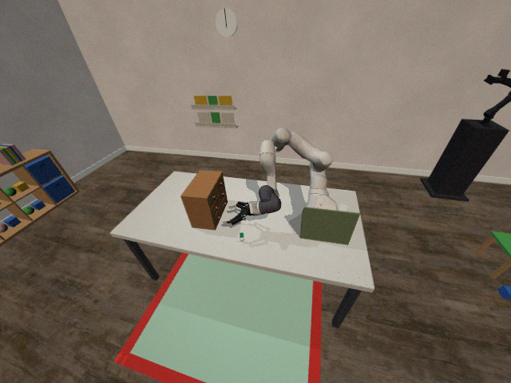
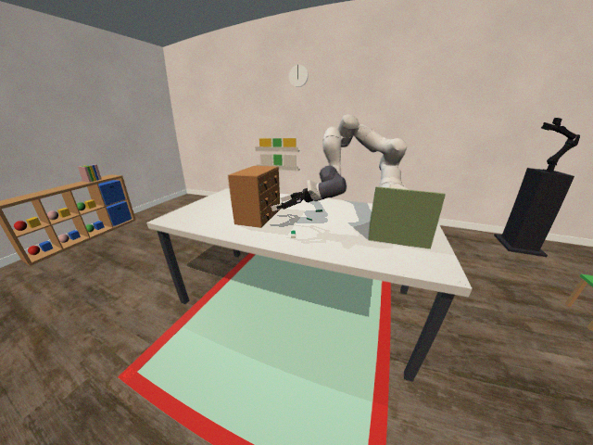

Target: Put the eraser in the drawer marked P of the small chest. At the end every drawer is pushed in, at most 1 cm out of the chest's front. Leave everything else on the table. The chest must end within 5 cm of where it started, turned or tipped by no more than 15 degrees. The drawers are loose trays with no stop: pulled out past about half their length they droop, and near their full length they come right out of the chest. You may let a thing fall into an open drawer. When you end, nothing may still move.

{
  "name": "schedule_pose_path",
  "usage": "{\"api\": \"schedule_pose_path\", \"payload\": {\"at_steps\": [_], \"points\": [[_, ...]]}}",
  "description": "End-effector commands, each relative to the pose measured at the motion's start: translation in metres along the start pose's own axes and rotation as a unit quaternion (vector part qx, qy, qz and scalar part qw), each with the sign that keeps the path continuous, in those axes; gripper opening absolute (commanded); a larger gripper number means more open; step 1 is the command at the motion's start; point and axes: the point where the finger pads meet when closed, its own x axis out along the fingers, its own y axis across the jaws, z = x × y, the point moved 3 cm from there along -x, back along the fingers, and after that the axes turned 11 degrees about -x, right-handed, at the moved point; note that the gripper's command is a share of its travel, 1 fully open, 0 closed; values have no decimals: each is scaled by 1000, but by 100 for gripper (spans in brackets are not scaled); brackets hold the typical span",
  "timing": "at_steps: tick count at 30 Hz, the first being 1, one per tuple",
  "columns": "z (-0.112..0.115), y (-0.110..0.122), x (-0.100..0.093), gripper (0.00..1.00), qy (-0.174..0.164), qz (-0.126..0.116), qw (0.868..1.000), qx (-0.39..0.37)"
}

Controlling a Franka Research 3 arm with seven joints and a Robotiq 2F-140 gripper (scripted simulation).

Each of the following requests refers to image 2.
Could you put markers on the brown wooden drawer front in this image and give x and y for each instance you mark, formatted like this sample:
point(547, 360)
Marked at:
point(275, 202)
point(264, 199)
point(274, 179)
point(262, 184)
point(275, 192)
point(265, 215)

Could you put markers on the brown wooden chest of drawers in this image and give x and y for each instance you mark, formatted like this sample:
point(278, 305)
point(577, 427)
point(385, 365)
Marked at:
point(244, 191)

